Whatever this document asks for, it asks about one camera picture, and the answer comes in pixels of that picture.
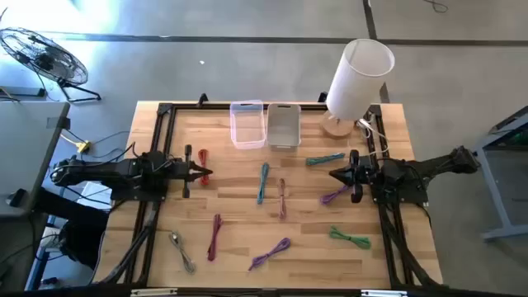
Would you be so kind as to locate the grey metal desk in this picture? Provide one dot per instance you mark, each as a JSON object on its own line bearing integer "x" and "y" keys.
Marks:
{"x": 495, "y": 194}

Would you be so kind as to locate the black office chair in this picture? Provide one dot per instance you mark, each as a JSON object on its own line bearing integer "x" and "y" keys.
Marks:
{"x": 78, "y": 239}

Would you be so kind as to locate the grey plastic bin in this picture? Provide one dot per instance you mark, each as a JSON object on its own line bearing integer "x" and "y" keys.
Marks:
{"x": 284, "y": 128}

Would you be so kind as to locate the small black device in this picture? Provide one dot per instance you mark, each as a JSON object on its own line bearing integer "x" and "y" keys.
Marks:
{"x": 16, "y": 198}

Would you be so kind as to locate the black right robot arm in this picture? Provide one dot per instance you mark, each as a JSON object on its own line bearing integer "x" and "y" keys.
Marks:
{"x": 433, "y": 165}

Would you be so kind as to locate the grey side table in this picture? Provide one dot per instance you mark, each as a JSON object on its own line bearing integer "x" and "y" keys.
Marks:
{"x": 24, "y": 144}

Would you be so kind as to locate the yellow power plug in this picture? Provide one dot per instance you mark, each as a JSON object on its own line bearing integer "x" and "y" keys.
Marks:
{"x": 83, "y": 147}

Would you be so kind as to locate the clear plastic bin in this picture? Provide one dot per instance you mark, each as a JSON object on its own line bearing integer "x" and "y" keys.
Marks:
{"x": 247, "y": 128}

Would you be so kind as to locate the black table clamp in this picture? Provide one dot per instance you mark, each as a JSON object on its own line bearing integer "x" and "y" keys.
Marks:
{"x": 322, "y": 97}
{"x": 202, "y": 100}

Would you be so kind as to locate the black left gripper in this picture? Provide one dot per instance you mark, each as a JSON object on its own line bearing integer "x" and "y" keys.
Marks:
{"x": 181, "y": 169}

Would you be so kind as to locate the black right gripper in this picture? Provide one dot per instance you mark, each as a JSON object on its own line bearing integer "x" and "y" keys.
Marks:
{"x": 367, "y": 171}

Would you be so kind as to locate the white shade table lamp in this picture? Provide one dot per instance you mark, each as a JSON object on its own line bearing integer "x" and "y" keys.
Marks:
{"x": 359, "y": 78}

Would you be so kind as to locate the white paper sheet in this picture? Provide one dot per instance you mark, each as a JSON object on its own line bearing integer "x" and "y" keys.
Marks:
{"x": 92, "y": 194}

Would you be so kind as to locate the black aluminium table frame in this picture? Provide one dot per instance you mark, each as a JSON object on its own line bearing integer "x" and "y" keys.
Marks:
{"x": 206, "y": 106}

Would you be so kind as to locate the black floor fan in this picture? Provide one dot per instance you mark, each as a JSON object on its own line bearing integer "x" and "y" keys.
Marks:
{"x": 45, "y": 57}

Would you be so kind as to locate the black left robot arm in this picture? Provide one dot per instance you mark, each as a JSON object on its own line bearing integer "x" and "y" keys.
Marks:
{"x": 103, "y": 169}

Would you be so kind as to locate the silver metal bracket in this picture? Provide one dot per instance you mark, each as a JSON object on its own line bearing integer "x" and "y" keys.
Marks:
{"x": 383, "y": 293}
{"x": 152, "y": 292}

